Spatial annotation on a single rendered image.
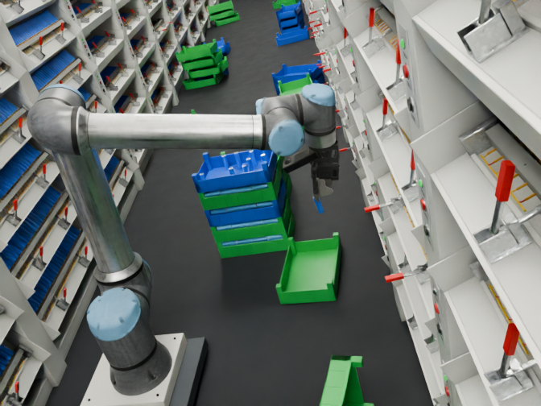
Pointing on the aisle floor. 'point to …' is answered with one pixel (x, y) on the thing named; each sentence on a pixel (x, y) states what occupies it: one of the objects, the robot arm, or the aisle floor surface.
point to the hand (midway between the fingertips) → (315, 196)
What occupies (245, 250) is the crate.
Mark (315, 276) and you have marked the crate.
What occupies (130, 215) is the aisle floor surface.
